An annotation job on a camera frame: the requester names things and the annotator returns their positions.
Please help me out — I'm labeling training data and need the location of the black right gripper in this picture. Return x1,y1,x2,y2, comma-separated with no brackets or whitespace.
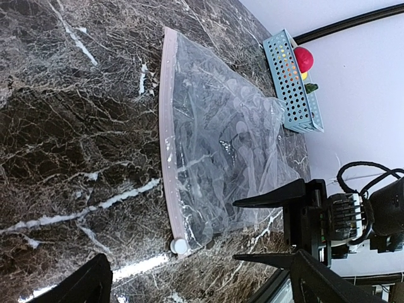
232,179,331,269

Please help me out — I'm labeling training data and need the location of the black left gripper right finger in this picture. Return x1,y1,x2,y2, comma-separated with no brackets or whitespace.
290,250,383,303

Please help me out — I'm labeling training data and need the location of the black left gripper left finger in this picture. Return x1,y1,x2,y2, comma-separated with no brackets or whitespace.
30,253,113,303

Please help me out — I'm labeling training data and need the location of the clear zip top bag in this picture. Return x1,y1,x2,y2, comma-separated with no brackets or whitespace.
158,28,299,258

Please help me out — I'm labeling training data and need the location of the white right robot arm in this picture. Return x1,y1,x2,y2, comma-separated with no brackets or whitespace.
233,178,403,266

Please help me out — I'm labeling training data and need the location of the light blue perforated basket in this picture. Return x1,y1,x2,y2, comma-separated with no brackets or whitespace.
263,29,324,133

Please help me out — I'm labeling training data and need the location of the green cucumber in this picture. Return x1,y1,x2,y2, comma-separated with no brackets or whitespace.
304,83,319,94

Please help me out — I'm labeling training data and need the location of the red apple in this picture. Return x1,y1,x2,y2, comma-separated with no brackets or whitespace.
294,47,314,73

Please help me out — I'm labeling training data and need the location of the black frame post right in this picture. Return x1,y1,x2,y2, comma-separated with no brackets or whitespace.
294,3,403,45

